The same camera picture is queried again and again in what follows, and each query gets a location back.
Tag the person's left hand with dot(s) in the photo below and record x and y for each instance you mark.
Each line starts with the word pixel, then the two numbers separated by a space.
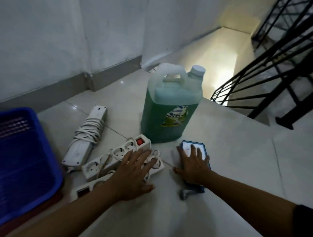
pixel 134 175

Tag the person's right hand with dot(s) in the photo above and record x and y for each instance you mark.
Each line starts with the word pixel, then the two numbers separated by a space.
pixel 194 168

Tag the blue framed white board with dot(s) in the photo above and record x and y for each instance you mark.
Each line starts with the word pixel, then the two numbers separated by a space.
pixel 187 149

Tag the white power strip red switch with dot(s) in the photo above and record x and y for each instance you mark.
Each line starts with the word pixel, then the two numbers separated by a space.
pixel 90 186
pixel 117 152

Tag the green dish soap jug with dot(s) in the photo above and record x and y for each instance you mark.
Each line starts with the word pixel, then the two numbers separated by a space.
pixel 168 114

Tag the blue plastic basket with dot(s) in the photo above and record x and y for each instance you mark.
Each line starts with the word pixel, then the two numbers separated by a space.
pixel 27 166

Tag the red plastic basket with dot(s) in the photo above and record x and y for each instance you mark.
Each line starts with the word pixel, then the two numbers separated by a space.
pixel 29 219

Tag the person's left forearm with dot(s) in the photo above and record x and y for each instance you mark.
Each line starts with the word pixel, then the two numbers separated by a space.
pixel 73 212

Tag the person's right forearm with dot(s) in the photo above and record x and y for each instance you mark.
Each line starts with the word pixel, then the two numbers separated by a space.
pixel 249 202

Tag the person's black right sleeve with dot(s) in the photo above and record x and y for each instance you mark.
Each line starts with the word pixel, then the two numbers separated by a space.
pixel 304 222

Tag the black metal stair railing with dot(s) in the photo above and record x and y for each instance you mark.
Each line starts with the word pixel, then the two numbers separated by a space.
pixel 276 73

